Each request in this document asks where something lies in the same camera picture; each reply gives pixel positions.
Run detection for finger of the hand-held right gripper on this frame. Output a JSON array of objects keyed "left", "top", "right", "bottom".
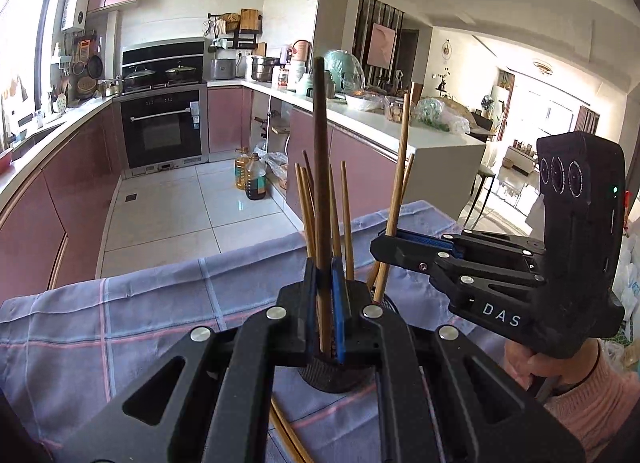
[
  {"left": 371, "top": 235, "right": 547, "bottom": 295},
  {"left": 395, "top": 229, "right": 547, "bottom": 258}
]

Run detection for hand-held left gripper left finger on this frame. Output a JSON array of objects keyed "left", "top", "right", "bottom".
[{"left": 60, "top": 258, "right": 323, "bottom": 463}]

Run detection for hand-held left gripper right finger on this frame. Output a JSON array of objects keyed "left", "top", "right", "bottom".
[{"left": 330, "top": 260, "right": 586, "bottom": 463}]

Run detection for tan bamboo chopstick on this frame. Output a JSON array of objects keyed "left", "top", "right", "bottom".
[
  {"left": 269, "top": 410, "right": 296, "bottom": 463},
  {"left": 367, "top": 153, "right": 416, "bottom": 291},
  {"left": 271, "top": 395, "right": 314, "bottom": 463},
  {"left": 372, "top": 92, "right": 412, "bottom": 304}
]

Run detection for black mesh utensil holder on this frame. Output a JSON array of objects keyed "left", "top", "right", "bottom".
[{"left": 297, "top": 280, "right": 401, "bottom": 394}]

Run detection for long brown wooden chopstick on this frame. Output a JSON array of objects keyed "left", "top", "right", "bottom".
[{"left": 312, "top": 57, "right": 335, "bottom": 354}]

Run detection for person's right forearm pink sleeve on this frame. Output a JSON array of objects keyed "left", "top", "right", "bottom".
[{"left": 542, "top": 342, "right": 640, "bottom": 458}]

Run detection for person's right hand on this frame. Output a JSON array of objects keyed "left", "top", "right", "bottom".
[{"left": 504, "top": 338, "right": 601, "bottom": 392}]

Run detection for white plastic bags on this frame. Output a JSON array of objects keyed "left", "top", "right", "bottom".
[{"left": 611, "top": 238, "right": 640, "bottom": 311}]

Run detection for dark stool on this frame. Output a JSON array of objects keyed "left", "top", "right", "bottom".
[{"left": 462, "top": 165, "right": 494, "bottom": 228}]

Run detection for pink lower cabinets with counter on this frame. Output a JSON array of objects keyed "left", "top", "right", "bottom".
[{"left": 207, "top": 83, "right": 487, "bottom": 228}]

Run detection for plastic bag of greens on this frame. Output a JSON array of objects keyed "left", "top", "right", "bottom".
[{"left": 412, "top": 97, "right": 472, "bottom": 135}]

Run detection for blue checked table cloth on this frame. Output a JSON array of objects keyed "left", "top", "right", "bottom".
[{"left": 0, "top": 199, "right": 506, "bottom": 463}]

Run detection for clear plastic bag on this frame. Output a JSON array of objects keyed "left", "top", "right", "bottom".
[{"left": 256, "top": 143, "right": 290, "bottom": 188}]

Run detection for black built-in oven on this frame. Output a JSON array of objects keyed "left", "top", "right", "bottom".
[{"left": 114, "top": 85, "right": 210, "bottom": 178}]

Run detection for stainless steel stock pot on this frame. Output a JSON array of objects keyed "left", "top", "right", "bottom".
[{"left": 250, "top": 55, "right": 281, "bottom": 82}]

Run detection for silver countertop appliance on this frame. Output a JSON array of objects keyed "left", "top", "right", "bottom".
[{"left": 210, "top": 58, "right": 237, "bottom": 81}]

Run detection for pink lower cabinets by window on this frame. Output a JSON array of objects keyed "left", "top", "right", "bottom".
[{"left": 0, "top": 93, "right": 124, "bottom": 294}]

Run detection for black range hood panel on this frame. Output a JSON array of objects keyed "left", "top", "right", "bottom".
[{"left": 121, "top": 38, "right": 211, "bottom": 94}]

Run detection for white water heater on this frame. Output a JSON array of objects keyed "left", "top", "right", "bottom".
[{"left": 61, "top": 0, "right": 92, "bottom": 32}]

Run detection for kitchen window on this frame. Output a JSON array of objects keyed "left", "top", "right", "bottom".
[{"left": 0, "top": 0, "right": 57, "bottom": 111}]

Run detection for framed wall picture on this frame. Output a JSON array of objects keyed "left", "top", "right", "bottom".
[{"left": 367, "top": 23, "right": 397, "bottom": 68}]

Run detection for wall-mounted kitchen rack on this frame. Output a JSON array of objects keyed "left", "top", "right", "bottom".
[{"left": 207, "top": 10, "right": 264, "bottom": 52}]

